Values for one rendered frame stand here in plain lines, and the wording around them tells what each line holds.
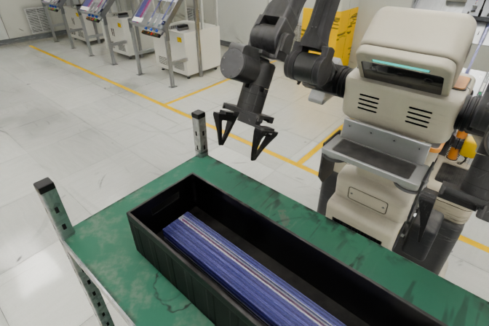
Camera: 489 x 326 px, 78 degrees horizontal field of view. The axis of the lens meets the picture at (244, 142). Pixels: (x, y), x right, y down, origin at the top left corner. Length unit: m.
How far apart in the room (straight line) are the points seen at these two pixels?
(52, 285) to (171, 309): 1.46
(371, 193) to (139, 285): 0.68
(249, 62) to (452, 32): 0.42
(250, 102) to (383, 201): 0.55
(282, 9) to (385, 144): 0.44
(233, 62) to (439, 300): 0.58
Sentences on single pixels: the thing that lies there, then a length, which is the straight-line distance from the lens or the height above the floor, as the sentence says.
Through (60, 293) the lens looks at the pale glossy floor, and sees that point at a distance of 2.00.
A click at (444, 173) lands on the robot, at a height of 0.81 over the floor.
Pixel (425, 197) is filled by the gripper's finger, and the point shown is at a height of 1.19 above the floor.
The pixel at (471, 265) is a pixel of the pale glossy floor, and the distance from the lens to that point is 2.25.
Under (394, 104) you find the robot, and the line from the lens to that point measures 0.85.
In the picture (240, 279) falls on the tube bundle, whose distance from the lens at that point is 0.60.
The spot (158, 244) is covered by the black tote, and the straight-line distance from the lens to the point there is 0.59.
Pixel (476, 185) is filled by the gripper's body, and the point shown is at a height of 1.22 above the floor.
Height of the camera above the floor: 1.49
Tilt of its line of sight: 32 degrees down
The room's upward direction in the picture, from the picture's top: straight up
